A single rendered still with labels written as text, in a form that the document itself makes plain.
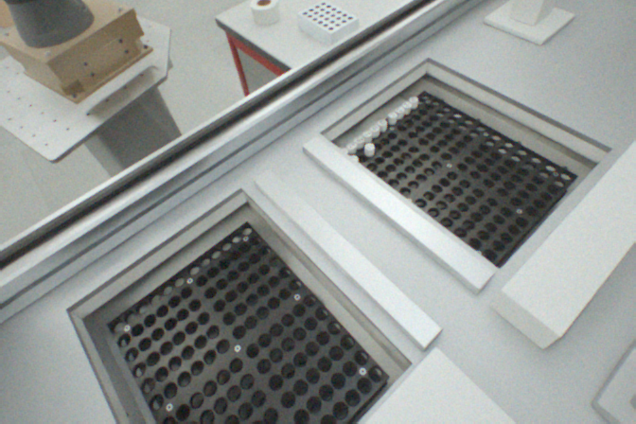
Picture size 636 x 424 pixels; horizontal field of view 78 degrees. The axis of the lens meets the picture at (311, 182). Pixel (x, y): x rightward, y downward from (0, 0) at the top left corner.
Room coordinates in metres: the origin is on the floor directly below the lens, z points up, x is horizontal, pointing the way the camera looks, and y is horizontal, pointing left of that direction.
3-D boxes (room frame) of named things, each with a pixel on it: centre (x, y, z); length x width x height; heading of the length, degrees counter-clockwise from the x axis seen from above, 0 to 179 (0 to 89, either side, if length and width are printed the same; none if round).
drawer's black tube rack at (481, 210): (0.29, -0.17, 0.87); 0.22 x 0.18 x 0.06; 33
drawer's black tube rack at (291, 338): (0.11, 0.09, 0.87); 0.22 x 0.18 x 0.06; 33
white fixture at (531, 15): (0.49, -0.35, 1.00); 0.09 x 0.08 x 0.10; 33
